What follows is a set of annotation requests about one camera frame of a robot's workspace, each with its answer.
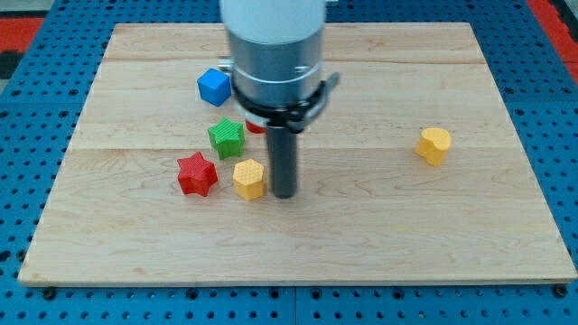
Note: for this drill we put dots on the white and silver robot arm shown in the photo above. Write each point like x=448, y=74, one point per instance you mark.
x=275, y=65

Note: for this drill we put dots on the light wooden board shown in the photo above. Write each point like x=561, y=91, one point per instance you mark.
x=368, y=210

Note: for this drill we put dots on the red block behind rod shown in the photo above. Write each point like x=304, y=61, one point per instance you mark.
x=254, y=128

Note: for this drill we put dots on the yellow heart block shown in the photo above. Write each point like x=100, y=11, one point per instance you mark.
x=433, y=145

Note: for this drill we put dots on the blue cube block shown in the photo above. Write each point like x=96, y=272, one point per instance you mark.
x=214, y=87

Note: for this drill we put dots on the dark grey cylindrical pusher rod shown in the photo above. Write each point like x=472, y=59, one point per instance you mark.
x=282, y=153

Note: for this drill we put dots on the yellow hexagon block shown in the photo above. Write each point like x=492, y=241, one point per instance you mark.
x=249, y=179

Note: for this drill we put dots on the red star block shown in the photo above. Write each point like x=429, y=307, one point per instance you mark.
x=196, y=174

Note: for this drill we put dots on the green star block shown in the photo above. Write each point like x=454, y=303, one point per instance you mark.
x=227, y=138

